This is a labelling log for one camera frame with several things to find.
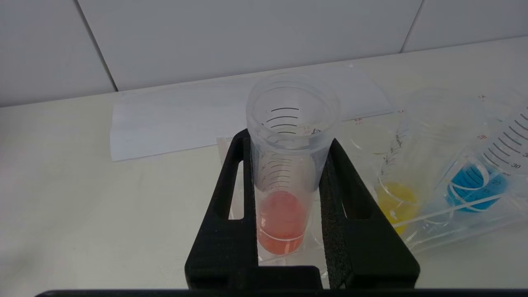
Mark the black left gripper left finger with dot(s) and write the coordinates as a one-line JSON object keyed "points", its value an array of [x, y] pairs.
{"points": [[222, 247]]}

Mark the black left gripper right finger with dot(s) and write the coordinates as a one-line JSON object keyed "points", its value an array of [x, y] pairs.
{"points": [[367, 251]]}

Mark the test tube with yellow pigment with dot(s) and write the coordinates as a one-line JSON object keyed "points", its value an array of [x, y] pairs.
{"points": [[398, 198]]}

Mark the test tube with red pigment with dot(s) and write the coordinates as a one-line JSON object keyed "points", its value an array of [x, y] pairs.
{"points": [[284, 222]]}

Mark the clear acrylic test tube rack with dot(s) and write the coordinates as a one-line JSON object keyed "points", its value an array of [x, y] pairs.
{"points": [[453, 225]]}

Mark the test tube with blue pigment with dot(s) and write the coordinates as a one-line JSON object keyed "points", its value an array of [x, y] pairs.
{"points": [[474, 185]]}

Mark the white paper sheet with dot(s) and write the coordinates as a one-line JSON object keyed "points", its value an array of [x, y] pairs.
{"points": [[173, 123]]}

